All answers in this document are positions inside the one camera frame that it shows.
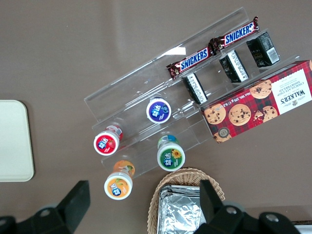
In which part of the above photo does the light wicker basket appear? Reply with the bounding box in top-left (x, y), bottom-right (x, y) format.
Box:
top-left (147, 167), bottom-right (226, 234)

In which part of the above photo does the small black box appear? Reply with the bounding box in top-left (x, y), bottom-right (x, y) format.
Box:
top-left (246, 31), bottom-right (280, 68)
top-left (182, 72), bottom-right (208, 105)
top-left (218, 49), bottom-right (250, 83)

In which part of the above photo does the red lid gum bottle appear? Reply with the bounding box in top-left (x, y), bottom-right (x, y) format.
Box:
top-left (93, 124), bottom-right (124, 156)

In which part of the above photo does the clear acrylic tiered stand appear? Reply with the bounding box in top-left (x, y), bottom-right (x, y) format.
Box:
top-left (83, 58), bottom-right (214, 180)
top-left (151, 6), bottom-right (303, 108)

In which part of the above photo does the stack of foil containers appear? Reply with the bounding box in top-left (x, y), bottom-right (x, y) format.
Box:
top-left (157, 184), bottom-right (208, 234)

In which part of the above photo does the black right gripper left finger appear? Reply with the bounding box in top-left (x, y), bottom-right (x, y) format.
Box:
top-left (0, 180), bottom-right (91, 234)

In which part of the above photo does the green lid gum bottle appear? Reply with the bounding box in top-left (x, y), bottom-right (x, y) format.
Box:
top-left (156, 135), bottom-right (186, 172)

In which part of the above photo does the Snickers chocolate bar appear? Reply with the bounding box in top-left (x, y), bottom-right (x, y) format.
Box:
top-left (166, 47), bottom-right (215, 80)
top-left (209, 16), bottom-right (260, 51)

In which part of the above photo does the red Walkers cookie box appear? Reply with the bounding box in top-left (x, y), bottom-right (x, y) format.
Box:
top-left (199, 59), bottom-right (312, 144)

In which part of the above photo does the beige plastic tray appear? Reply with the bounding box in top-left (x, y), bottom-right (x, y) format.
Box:
top-left (0, 99), bottom-right (35, 182)

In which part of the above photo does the blue lid gum bottle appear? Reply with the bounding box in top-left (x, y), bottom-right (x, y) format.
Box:
top-left (145, 97), bottom-right (172, 124)

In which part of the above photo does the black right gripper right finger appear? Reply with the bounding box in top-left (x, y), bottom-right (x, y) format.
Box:
top-left (195, 179), bottom-right (301, 234)

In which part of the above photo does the orange lid gum bottle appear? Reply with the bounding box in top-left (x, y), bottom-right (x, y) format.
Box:
top-left (103, 159), bottom-right (136, 201)

